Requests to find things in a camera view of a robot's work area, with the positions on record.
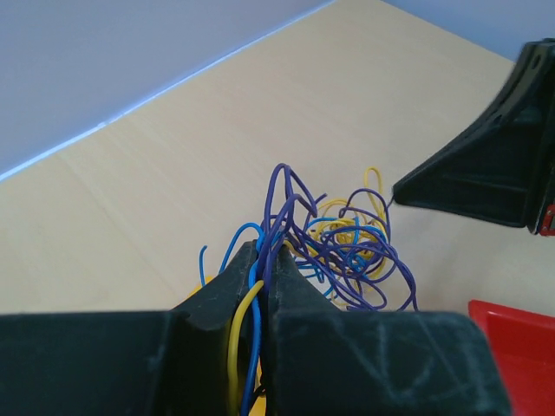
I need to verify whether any red plastic bin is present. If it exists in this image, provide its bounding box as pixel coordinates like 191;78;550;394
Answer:
467;300;554;415

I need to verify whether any blue wire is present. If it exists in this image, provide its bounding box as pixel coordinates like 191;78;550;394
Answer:
199;216;387;416

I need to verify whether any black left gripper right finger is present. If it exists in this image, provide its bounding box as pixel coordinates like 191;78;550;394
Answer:
263;249;512;415

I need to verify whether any purple wire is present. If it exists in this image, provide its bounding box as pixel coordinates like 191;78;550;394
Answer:
258;163;418;313

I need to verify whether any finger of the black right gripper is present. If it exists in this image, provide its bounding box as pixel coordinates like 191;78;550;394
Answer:
393;38;554;237

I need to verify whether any yellow wire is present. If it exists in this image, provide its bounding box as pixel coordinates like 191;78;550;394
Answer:
186;166;387;416

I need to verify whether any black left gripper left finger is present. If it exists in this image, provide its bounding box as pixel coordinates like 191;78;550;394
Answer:
1;242;257;415

